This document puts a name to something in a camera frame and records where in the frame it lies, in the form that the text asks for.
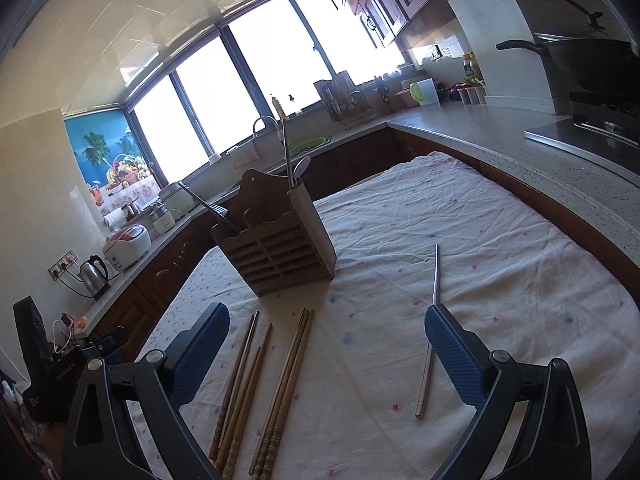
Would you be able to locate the white cooker pot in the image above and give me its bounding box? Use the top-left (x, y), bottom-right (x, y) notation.
top-left (158, 182), bottom-right (196, 221)

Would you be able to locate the green white pitcher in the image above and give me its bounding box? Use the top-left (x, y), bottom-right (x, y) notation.
top-left (409, 78), bottom-right (440, 106)

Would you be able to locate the steel chopstick long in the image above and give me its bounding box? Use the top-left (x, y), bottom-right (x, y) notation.
top-left (278, 118), bottom-right (295, 190)

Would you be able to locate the sink faucet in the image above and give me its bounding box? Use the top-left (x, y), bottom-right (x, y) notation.
top-left (252, 115), bottom-right (283, 142)

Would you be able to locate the steel electric kettle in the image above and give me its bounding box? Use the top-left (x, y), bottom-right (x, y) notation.
top-left (79, 255), bottom-right (110, 300)

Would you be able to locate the cooking oil bottle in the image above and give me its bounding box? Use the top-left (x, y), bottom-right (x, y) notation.
top-left (462, 53), bottom-right (483, 84)

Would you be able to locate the floral white tablecloth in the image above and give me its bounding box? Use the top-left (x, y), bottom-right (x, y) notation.
top-left (146, 153), bottom-right (639, 479)

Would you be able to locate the steel spoon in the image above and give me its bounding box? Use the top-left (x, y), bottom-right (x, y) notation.
top-left (293, 156), bottom-right (311, 186)

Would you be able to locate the small white blender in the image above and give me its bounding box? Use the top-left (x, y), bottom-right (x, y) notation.
top-left (150, 203), bottom-right (176, 235)

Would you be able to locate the white red rice cooker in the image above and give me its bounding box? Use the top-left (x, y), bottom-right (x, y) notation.
top-left (103, 224), bottom-right (151, 271)

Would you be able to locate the wooden utensil holder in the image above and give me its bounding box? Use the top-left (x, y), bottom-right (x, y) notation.
top-left (212, 169), bottom-right (336, 297)

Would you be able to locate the green colander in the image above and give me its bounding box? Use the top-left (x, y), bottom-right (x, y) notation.
top-left (290, 136), bottom-right (331, 158)

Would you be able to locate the dish drying rack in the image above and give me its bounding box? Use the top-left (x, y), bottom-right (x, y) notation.
top-left (314, 70), bottom-right (372, 122)

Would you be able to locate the gas stove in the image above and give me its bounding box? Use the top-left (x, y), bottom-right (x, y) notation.
top-left (524, 92), bottom-right (639, 185)

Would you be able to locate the short bamboo chopstick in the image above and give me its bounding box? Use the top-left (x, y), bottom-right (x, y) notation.
top-left (217, 346), bottom-right (264, 479)
top-left (216, 323), bottom-right (272, 480)

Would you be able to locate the dark metal-tipped chopstick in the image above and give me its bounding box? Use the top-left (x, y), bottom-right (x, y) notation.
top-left (208, 311), bottom-right (259, 462)

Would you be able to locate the black wok with handle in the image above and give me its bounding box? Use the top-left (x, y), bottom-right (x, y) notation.
top-left (496, 32), bottom-right (639, 93)

